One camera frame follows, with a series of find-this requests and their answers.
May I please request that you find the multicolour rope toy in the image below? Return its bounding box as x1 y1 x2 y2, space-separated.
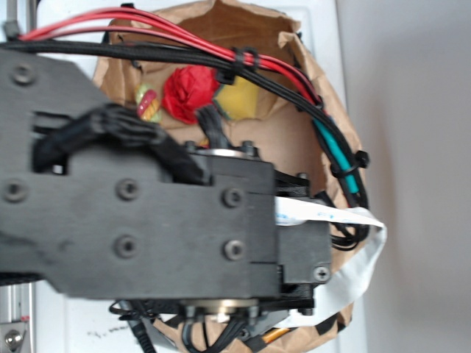
135 83 162 124

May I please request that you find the white ribbon cable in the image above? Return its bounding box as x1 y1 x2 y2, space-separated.
274 196 389 330

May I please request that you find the aluminium frame rail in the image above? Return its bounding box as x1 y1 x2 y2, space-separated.
1 0 38 352

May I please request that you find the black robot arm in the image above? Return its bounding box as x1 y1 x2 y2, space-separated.
1 50 330 351

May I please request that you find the red and black cable bundle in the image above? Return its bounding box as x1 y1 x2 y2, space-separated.
0 7 370 254

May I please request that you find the yellow green sponge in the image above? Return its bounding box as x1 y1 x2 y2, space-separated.
213 76 259 121

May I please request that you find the red crumpled paper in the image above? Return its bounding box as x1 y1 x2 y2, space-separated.
162 65 219 125

